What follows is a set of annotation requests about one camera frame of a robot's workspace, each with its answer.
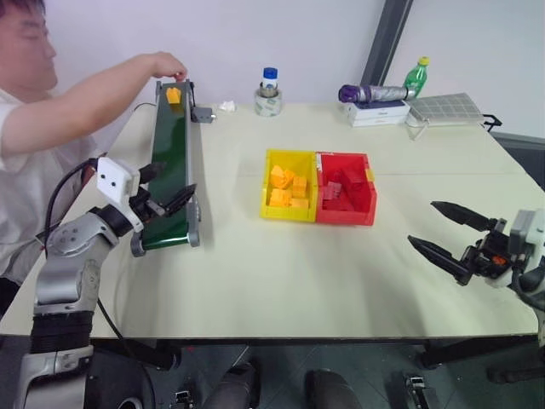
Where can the man's hand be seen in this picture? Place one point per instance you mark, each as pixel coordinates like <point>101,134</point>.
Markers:
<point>167,64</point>

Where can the grey slanted pillar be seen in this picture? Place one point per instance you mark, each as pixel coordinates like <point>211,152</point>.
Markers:
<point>389,38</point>

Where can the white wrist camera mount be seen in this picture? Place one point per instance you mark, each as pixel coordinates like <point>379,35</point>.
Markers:
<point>523,230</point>
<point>113,179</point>

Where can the man's bare forearm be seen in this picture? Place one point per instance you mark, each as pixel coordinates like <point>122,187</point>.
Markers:
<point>85,104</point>

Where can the man in white shirt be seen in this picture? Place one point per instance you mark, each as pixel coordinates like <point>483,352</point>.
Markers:
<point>25,191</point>

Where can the grey grid tray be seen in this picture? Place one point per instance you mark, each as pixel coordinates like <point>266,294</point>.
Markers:
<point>447,108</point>

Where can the folded grey purple umbrella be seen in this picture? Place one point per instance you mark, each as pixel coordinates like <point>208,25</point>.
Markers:
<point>374,92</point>

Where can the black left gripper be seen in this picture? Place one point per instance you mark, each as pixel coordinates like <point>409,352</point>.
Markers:
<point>147,206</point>

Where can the green conveyor belt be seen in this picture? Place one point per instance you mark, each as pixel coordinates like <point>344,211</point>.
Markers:
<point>170,170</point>

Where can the clear acrylic stand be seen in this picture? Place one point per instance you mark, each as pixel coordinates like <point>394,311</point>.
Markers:
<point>416,130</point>

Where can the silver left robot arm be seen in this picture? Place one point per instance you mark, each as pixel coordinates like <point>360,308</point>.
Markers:
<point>64,264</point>

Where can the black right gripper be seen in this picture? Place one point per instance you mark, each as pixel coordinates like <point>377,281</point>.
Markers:
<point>489,253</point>

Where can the small black floor device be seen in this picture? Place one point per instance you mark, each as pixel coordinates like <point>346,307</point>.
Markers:
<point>184,399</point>
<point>419,389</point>

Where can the yellow plastic bin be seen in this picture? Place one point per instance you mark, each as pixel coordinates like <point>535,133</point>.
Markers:
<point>281,215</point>

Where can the red plastic bin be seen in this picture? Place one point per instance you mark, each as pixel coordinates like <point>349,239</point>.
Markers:
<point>347,217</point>

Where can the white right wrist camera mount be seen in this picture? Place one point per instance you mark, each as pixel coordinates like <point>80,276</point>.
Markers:
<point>523,230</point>

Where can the white bottle blue cap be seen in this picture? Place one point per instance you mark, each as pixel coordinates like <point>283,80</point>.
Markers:
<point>270,76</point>

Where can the green plastic bottle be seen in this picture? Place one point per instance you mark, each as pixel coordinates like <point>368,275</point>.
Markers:
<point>416,78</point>

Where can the crumpled white tissue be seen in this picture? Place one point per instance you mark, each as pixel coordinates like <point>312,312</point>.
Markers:
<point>227,106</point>

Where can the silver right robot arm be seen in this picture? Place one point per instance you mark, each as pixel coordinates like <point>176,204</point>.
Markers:
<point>534,283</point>

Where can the wide tape roll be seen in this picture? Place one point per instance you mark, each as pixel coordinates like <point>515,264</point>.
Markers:
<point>269,105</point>

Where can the red block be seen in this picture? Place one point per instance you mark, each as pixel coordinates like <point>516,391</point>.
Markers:
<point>351,174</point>
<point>332,190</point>

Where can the white flat box dark lid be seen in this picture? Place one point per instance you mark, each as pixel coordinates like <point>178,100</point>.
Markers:
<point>376,108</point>

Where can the small grey DC motor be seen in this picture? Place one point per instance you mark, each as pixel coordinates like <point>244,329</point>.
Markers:
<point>202,115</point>

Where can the yellow block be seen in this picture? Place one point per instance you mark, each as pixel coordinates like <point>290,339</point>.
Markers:
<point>279,198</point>
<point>173,95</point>
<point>279,176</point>
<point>299,203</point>
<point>300,186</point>

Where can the black bracket object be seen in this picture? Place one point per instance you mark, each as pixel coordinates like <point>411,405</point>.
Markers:
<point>491,121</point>

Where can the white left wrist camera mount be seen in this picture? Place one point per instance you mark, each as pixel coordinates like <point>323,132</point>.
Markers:
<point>113,179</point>

